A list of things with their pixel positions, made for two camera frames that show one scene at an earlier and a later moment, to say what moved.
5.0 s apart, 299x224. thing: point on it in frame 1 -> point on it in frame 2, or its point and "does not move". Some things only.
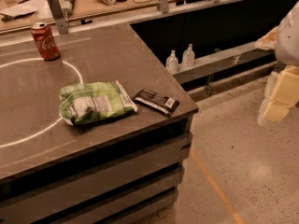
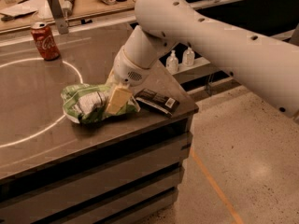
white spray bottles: x=172 y=63 does not move
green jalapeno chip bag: x=92 y=102 does not move
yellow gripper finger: x=267 y=41 -> x=128 y=72
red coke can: x=46 y=40 does not move
